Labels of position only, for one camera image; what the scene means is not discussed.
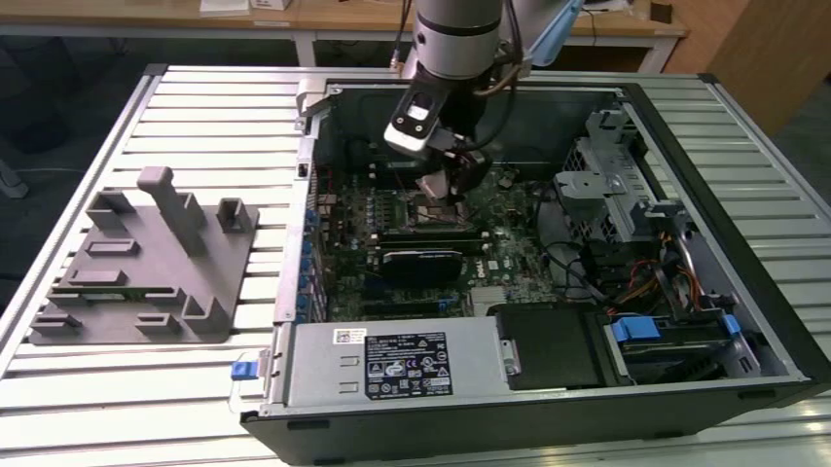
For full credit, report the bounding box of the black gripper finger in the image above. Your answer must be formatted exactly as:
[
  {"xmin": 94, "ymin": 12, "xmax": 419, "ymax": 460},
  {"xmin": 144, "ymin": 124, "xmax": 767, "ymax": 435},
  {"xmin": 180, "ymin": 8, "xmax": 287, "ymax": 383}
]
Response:
[{"xmin": 451, "ymin": 148, "xmax": 494, "ymax": 205}]

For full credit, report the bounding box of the wooden cabinet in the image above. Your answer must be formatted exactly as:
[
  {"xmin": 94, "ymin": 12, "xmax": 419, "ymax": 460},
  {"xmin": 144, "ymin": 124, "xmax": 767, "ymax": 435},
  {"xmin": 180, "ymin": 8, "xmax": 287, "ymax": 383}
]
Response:
[{"xmin": 664, "ymin": 0, "xmax": 831, "ymax": 137}]

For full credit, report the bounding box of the grey furniture leg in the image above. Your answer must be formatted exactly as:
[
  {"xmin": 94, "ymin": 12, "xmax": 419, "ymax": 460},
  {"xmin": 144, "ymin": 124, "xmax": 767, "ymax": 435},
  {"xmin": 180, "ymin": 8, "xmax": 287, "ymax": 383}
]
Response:
[{"xmin": 0, "ymin": 158, "xmax": 28, "ymax": 199}]

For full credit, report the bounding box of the black graphics card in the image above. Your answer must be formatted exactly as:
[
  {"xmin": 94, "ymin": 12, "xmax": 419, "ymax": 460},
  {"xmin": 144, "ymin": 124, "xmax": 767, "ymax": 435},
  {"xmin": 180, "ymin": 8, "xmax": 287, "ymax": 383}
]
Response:
[{"xmin": 378, "ymin": 248, "xmax": 466, "ymax": 287}]

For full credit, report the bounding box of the green motherboard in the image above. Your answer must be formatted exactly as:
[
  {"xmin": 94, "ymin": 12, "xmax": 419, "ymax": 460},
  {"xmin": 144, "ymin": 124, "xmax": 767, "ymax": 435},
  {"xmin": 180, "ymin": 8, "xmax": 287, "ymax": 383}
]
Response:
[{"xmin": 310, "ymin": 164, "xmax": 572, "ymax": 326}]

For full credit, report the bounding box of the coloured power wire bundle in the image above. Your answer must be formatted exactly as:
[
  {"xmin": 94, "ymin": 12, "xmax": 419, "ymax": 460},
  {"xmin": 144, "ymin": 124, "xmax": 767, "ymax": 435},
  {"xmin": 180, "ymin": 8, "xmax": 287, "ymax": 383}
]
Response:
[{"xmin": 607, "ymin": 232, "xmax": 708, "ymax": 317}]

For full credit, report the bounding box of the white box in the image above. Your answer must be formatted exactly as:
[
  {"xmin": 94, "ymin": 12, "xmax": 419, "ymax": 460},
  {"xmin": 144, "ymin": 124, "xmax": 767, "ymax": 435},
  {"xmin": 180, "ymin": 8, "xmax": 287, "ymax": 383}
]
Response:
[{"xmin": 198, "ymin": 0, "xmax": 252, "ymax": 17}]

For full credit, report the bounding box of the CPU socket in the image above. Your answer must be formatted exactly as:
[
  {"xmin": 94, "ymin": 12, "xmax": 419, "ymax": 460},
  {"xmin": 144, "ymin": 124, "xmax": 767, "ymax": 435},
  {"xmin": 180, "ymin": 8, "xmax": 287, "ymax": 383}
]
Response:
[{"xmin": 396, "ymin": 188, "xmax": 474, "ymax": 233}]

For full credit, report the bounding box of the black PC case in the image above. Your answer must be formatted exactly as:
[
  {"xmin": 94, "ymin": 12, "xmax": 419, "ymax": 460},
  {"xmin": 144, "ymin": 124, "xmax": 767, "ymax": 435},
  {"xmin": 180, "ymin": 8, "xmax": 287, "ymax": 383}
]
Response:
[{"xmin": 238, "ymin": 76, "xmax": 816, "ymax": 466}]

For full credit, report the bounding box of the silver metal drive cage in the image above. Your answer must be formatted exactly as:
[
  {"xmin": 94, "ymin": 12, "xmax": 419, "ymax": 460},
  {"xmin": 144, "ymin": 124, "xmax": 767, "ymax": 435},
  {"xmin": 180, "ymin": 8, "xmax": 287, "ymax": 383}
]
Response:
[{"xmin": 551, "ymin": 109, "xmax": 702, "ymax": 244}]

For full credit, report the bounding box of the hard disk in blue carrier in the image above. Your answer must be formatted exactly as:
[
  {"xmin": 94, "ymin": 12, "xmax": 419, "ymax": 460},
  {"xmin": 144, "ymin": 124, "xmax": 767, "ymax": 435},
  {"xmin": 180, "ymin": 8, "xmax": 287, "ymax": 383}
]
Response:
[{"xmin": 603, "ymin": 313, "xmax": 748, "ymax": 386}]

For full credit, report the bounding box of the grey power supply unit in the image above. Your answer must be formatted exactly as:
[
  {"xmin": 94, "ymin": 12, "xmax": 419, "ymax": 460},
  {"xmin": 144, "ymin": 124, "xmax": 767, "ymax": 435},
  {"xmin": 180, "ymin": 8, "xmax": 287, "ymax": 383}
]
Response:
[{"xmin": 258, "ymin": 318, "xmax": 503, "ymax": 418}]

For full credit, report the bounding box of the silver CPU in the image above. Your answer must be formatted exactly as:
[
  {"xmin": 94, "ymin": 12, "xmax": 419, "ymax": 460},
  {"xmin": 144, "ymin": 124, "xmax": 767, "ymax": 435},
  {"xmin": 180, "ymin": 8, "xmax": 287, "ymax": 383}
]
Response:
[{"xmin": 416, "ymin": 175, "xmax": 451, "ymax": 201}]

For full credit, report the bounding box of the wooden desk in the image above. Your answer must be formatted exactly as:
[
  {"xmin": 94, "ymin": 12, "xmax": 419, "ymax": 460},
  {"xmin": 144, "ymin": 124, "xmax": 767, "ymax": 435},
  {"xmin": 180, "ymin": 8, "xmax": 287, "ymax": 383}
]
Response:
[{"xmin": 0, "ymin": 0, "xmax": 691, "ymax": 74}]

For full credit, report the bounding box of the grey parts rack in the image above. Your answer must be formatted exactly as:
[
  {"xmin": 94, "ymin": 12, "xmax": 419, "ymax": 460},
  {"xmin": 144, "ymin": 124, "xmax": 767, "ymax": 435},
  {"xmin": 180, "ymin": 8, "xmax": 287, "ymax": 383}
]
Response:
[{"xmin": 28, "ymin": 165, "xmax": 262, "ymax": 346}]

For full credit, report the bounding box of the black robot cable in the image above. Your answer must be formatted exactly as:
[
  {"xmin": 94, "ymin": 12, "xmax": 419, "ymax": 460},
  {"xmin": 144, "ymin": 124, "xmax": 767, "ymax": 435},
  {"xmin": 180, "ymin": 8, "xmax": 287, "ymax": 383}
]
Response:
[{"xmin": 470, "ymin": 0, "xmax": 528, "ymax": 150}]

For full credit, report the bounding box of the small silver heatsink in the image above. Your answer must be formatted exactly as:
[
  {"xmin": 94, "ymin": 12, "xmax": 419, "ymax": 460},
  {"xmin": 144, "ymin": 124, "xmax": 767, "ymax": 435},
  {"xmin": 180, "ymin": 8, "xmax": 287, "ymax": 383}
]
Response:
[{"xmin": 468, "ymin": 286, "xmax": 510, "ymax": 308}]

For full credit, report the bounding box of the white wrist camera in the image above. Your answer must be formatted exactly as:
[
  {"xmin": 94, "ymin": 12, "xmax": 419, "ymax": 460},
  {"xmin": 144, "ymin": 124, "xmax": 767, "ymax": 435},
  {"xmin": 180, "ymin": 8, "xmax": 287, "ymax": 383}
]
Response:
[{"xmin": 380, "ymin": 87, "xmax": 451, "ymax": 158}]

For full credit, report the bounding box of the black drive bay cover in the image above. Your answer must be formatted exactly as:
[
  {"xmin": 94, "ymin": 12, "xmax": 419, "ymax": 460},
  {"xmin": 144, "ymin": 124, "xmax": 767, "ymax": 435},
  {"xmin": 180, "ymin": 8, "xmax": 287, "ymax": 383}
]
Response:
[{"xmin": 484, "ymin": 301, "xmax": 636, "ymax": 393}]

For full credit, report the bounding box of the black RAM slot bank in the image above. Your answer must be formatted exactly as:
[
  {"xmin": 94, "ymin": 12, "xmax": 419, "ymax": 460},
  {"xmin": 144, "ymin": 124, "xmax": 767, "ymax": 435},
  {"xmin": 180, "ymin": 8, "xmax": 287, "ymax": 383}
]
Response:
[
  {"xmin": 367, "ymin": 162, "xmax": 423, "ymax": 190},
  {"xmin": 374, "ymin": 230, "xmax": 490, "ymax": 253}
]

